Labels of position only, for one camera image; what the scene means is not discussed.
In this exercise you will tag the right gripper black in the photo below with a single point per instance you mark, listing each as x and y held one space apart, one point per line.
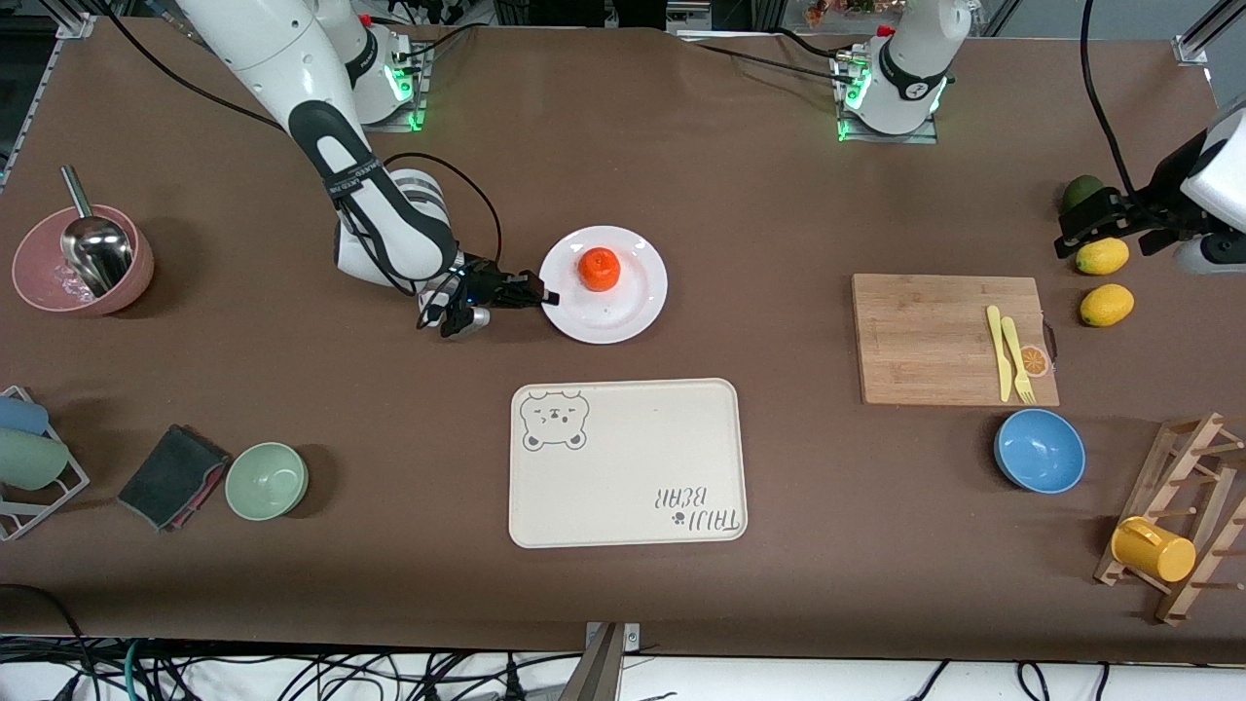
484 286

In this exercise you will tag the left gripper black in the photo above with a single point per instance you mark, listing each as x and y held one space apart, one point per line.
1137 210

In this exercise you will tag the orange mandarin fruit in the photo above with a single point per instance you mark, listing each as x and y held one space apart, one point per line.
599 269

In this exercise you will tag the white round plate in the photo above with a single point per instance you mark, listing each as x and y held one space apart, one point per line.
613 316

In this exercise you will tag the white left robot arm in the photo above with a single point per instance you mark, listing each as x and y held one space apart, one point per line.
910 68

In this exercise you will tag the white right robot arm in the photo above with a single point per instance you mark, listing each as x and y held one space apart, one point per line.
253 49

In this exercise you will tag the yellow lemon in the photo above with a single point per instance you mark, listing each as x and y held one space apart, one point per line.
1107 305
1105 257

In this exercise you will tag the dark green avocado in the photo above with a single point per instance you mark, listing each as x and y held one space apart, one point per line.
1081 188

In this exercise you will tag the orange slice round tag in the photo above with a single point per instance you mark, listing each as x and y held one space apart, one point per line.
1038 362

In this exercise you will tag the yellow plastic fork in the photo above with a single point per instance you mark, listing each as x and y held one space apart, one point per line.
1018 365

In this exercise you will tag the yellow plastic knife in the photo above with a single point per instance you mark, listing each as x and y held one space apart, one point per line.
1000 355

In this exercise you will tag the cream tray with bear print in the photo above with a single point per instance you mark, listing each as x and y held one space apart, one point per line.
623 458

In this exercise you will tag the aluminium corner profile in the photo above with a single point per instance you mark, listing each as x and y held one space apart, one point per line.
1207 29

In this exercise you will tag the bamboo cutting board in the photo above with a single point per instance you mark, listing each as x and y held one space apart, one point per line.
925 341

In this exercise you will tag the blue plastic bowl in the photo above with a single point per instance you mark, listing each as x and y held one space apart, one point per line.
1040 451

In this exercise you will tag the wooden peg drying rack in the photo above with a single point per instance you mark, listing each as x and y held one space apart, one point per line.
1202 458

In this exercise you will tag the yellow plastic mug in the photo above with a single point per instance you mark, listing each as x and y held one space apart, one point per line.
1158 553

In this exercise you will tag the green plastic bowl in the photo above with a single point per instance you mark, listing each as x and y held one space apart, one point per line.
266 480

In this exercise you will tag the dark folded cloth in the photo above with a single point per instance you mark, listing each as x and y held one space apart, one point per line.
170 477

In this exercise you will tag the metal scoop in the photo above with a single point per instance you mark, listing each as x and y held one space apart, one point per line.
97 253

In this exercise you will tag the pink bowl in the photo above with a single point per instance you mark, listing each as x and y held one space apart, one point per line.
39 287

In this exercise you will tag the blue plastic cup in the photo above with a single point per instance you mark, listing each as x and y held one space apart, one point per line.
19 416

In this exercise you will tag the green plastic cup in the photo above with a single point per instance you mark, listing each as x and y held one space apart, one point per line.
29 460

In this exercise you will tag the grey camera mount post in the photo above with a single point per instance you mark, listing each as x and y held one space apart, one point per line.
599 672

